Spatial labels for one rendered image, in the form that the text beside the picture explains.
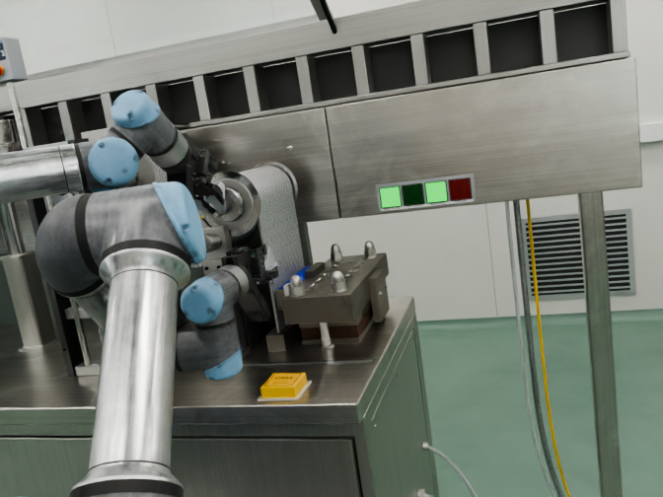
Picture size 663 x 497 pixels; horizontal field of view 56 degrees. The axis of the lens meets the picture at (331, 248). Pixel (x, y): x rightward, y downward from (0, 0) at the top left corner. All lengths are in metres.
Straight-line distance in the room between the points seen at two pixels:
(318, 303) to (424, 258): 2.76
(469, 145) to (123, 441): 1.16
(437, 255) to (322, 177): 2.45
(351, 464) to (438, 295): 2.98
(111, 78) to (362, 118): 0.75
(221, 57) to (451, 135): 0.65
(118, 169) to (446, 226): 3.18
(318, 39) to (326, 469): 1.05
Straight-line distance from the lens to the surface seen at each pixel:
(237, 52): 1.78
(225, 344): 1.19
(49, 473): 1.61
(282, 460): 1.29
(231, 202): 1.42
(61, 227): 0.89
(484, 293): 4.12
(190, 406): 1.29
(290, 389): 1.21
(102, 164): 1.03
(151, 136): 1.19
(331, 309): 1.38
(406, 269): 4.14
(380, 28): 1.67
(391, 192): 1.65
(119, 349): 0.77
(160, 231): 0.83
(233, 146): 1.79
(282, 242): 1.54
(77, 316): 1.58
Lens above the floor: 1.38
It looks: 11 degrees down
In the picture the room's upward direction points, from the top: 9 degrees counter-clockwise
